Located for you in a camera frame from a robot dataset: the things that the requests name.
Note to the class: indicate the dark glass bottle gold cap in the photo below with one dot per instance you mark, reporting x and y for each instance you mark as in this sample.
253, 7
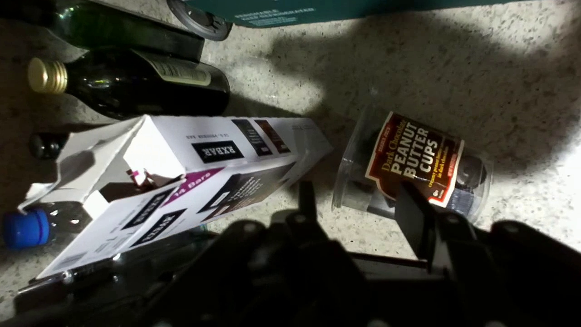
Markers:
136, 86

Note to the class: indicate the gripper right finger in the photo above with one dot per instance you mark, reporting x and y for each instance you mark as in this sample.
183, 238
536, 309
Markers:
499, 272

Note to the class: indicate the bottle with blue cap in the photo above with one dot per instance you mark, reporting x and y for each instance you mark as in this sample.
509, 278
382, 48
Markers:
27, 227

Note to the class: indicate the clear tub of peanut butter cups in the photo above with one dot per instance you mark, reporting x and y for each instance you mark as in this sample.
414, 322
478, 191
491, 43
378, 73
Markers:
408, 154

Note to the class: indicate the teal cardboard box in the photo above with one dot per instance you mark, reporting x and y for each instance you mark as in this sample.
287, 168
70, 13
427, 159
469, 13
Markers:
340, 11

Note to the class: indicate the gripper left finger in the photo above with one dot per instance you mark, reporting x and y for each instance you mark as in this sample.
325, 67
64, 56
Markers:
272, 272

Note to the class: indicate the open white carton box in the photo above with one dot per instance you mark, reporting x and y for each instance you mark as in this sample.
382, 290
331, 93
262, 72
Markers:
181, 150

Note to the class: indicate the grey round disc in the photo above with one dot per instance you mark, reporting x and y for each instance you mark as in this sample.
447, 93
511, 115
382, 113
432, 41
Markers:
199, 20

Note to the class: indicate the bottle with black cap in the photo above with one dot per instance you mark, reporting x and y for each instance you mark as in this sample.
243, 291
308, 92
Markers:
45, 145

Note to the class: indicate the dark green glass bottle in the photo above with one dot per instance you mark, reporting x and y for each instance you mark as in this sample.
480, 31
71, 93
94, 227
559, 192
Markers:
136, 32

